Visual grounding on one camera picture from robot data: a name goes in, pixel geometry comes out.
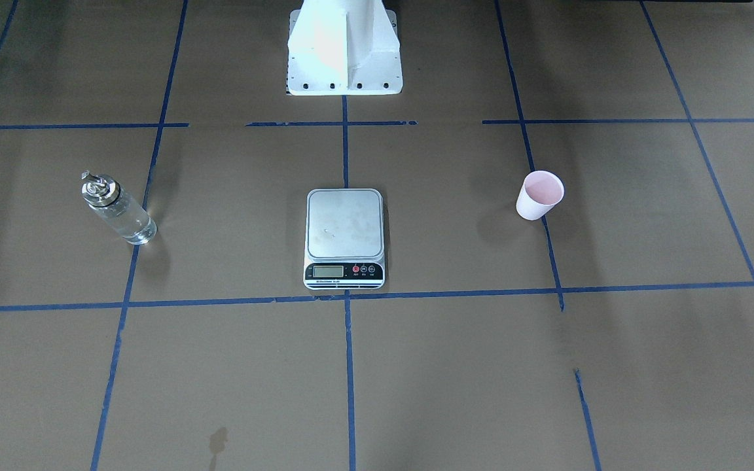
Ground digital kitchen scale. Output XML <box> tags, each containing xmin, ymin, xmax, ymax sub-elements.
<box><xmin>302</xmin><ymin>188</ymin><xmax>387</xmax><ymax>291</ymax></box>

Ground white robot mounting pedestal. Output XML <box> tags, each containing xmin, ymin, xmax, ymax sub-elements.
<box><xmin>285</xmin><ymin>1</ymin><xmax>404</xmax><ymax>96</ymax></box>

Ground glass sauce bottle metal spout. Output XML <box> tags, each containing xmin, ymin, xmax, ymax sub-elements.
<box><xmin>81</xmin><ymin>171</ymin><xmax>158</xmax><ymax>245</ymax></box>

